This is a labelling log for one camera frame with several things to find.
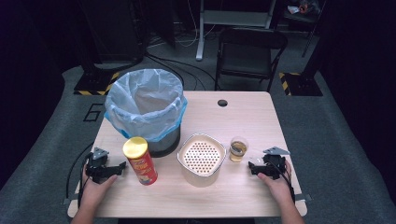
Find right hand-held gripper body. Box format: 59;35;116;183
262;146;290;182

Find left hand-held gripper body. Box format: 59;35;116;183
84;147;110;185

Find red chip can yellow lid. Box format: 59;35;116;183
121;135;159;187

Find black mesh trash bin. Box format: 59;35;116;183
146;123;182;159

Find person's left hand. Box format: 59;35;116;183
79;173;119;205

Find person's right hand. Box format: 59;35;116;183
257;161;295;203

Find clear cup with brown liquid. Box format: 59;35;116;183
229;135;249;163

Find white basin with perforated strainer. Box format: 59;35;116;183
177;133;228;189

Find black stand base striped edge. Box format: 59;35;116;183
73;70;121;96
278;71;324;97

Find black folding chair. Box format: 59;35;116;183
214;27;289;93

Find black cabinet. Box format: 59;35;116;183
78;0;148;71

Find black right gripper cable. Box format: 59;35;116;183
270;160;297;203

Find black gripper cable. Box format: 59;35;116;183
64;141;95;208
270;160;297;203

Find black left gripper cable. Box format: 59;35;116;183
64;141;95;208

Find black floor cables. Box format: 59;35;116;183
144;51;220;91

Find white desk frame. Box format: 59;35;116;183
195;0;278;62

